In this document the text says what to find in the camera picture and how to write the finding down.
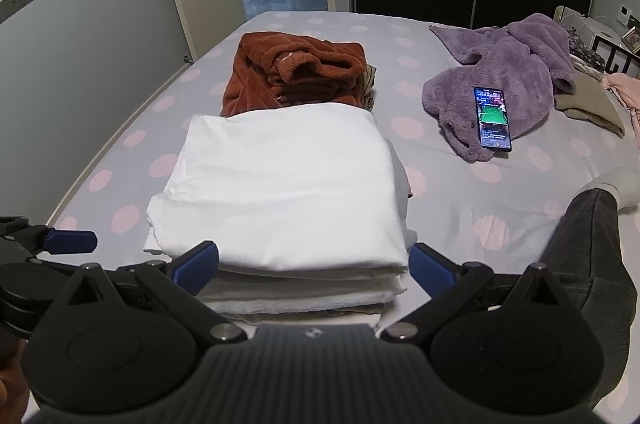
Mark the metal wall plate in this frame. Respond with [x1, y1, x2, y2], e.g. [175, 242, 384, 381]
[0, 0, 40, 25]

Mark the dark patterned folded garment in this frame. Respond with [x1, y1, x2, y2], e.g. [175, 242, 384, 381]
[567, 32, 601, 68]

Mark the stack of folded pale clothes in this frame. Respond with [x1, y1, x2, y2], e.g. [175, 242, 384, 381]
[144, 144, 418, 322]

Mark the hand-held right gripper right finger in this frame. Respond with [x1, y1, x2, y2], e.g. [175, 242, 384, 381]
[381, 243, 583, 346]

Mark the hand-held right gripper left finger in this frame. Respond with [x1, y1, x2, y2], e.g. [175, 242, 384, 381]
[50, 240, 248, 346]

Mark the brown fleece robe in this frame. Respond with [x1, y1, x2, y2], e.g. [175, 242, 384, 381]
[219, 32, 371, 119]

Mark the polka dot bed sheet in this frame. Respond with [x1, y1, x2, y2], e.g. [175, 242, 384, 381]
[47, 10, 640, 424]

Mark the cream folded garment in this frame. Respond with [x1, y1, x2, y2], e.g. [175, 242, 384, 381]
[572, 57, 608, 80]

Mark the white sock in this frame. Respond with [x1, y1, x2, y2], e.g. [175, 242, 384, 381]
[585, 164, 640, 209]

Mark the person's left hand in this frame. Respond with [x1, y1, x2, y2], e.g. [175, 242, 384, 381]
[0, 340, 31, 424]

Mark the person's dark trousered leg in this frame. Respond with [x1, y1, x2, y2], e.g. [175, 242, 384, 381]
[540, 187, 626, 410]

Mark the white t-shirt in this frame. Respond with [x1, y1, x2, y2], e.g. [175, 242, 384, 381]
[144, 103, 408, 276]

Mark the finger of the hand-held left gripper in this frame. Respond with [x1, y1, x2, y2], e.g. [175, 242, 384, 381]
[0, 217, 98, 262]

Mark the light pink garment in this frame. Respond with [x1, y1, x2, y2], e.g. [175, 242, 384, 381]
[601, 72, 640, 132]

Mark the olive folded garment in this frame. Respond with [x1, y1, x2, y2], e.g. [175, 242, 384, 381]
[554, 72, 627, 137]

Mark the smartphone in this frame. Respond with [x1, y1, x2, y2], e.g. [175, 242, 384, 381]
[473, 86, 513, 153]

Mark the purple fleece robe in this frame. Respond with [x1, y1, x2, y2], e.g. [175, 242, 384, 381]
[422, 13, 576, 163]

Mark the white nightstand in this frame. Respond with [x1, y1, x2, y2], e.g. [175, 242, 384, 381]
[552, 4, 640, 80]

